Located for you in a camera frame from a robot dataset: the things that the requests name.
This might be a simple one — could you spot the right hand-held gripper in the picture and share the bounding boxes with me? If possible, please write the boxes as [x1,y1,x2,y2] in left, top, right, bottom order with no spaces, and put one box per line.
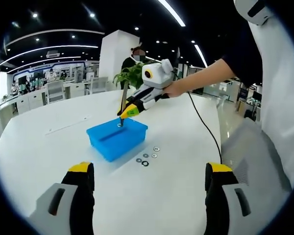
[116,58,175,120]

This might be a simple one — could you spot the person's body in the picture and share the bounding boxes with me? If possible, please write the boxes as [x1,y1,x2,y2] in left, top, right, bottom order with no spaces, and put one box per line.
[220,0,294,188]

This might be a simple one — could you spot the blue plastic container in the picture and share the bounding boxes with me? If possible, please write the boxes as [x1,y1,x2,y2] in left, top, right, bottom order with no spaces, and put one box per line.
[86,117,148,163]

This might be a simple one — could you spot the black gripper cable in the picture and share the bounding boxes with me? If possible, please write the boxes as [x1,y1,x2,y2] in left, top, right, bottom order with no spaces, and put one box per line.
[187,91,223,164]

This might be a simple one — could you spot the white office desk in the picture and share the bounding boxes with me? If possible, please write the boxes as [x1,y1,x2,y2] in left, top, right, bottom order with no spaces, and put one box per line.
[0,91,49,138]

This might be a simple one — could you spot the white worn headset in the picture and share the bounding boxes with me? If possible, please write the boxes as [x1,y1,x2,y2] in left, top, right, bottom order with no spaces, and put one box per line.
[233,0,273,26]

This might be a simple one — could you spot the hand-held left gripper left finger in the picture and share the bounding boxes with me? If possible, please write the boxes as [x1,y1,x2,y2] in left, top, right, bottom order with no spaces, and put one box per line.
[29,161,96,235]

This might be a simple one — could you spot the metal tweezers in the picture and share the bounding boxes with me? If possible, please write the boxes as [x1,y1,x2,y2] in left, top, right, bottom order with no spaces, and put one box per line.
[118,82,128,128]

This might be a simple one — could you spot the person's right forearm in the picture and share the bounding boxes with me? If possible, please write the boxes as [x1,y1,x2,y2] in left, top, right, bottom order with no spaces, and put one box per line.
[180,58,237,93]

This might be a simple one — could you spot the white table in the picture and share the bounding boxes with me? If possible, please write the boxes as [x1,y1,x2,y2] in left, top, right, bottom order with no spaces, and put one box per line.
[0,89,223,235]

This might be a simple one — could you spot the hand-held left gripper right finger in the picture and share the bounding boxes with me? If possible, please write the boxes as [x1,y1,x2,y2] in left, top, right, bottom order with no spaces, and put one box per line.
[204,162,259,235]

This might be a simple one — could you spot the green potted plant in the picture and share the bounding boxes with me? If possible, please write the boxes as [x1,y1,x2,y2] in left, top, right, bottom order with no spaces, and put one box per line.
[112,62,146,91]

